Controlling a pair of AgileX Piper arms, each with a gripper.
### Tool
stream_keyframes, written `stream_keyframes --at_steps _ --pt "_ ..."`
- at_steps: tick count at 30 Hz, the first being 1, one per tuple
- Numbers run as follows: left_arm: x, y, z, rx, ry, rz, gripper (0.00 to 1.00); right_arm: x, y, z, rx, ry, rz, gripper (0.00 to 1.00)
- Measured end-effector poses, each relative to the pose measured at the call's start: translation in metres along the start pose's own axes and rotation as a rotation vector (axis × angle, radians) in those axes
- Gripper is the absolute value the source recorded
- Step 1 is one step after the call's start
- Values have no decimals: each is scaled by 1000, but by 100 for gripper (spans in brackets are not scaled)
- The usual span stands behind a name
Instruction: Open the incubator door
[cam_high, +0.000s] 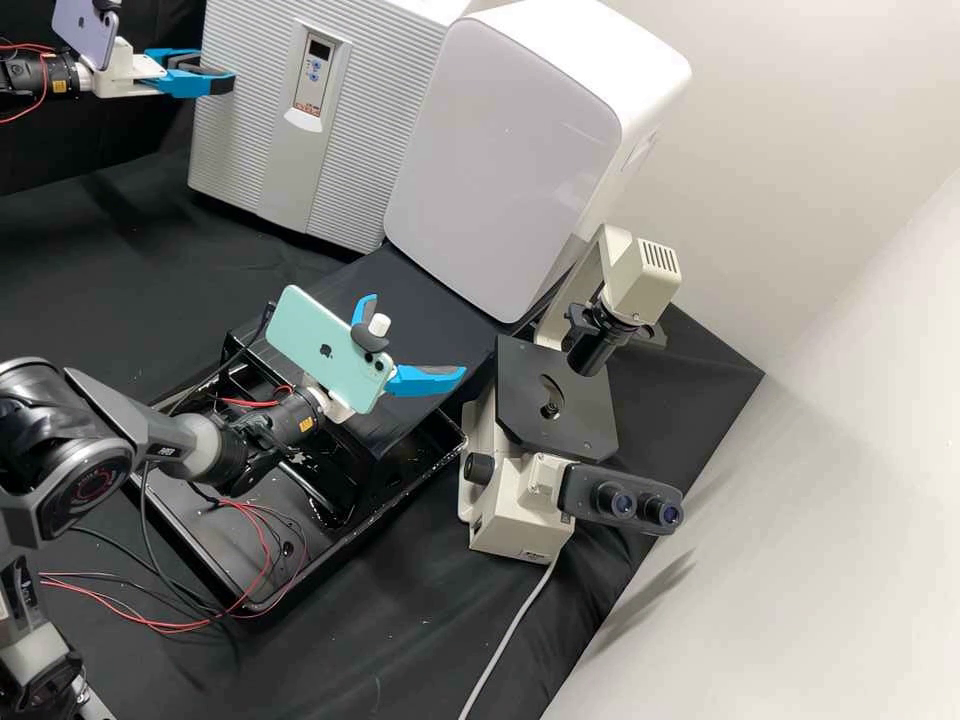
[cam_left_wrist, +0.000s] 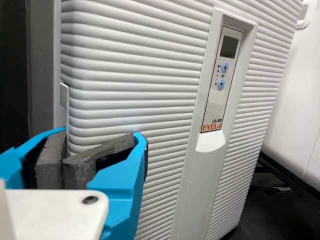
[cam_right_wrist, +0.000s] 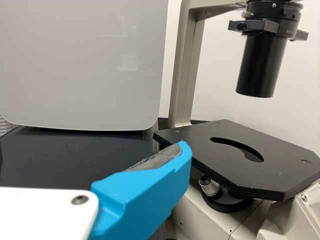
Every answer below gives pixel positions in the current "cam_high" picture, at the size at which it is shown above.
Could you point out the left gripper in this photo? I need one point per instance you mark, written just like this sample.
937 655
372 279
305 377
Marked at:
124 75

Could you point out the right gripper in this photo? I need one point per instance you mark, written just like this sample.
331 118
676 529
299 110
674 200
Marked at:
334 403

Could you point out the incubator door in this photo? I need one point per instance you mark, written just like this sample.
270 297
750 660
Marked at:
247 150

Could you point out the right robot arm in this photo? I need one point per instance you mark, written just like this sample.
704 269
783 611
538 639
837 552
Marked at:
82 450

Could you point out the white incubator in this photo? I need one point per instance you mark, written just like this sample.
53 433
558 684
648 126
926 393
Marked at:
442 7

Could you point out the black platform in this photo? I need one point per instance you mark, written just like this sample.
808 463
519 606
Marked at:
420 337

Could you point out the cream microscope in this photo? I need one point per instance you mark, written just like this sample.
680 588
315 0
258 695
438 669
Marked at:
525 465

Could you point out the white box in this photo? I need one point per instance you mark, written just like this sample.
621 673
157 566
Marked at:
510 165

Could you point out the black tray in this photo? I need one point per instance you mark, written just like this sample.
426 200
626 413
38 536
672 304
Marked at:
217 547

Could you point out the right wrist camera phone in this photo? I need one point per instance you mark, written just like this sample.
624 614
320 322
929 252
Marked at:
322 345

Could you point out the wrist camera phone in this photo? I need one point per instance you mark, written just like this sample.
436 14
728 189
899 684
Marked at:
322 345
86 30

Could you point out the left wrist camera phone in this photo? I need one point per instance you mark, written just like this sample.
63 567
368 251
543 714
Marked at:
86 30

